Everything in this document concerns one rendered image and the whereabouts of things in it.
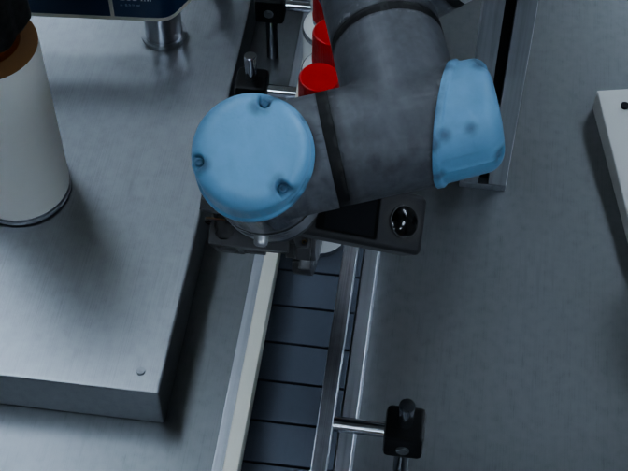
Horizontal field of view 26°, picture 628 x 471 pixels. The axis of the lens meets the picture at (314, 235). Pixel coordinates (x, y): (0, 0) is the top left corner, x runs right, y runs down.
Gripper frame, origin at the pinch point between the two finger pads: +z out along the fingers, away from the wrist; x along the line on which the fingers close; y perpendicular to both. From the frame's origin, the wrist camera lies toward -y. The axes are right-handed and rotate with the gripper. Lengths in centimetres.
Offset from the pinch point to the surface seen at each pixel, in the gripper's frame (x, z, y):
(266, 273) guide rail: 4.0, 0.0, 4.0
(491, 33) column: -18.5, -1.4, -12.8
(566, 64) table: -23.8, 25.7, -21.9
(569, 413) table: 12.7, 4.7, -23.1
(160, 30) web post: -20.3, 15.1, 19.2
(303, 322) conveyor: 7.7, 1.9, 0.5
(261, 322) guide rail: 8.4, -2.5, 3.7
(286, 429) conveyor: 16.8, -3.3, 0.5
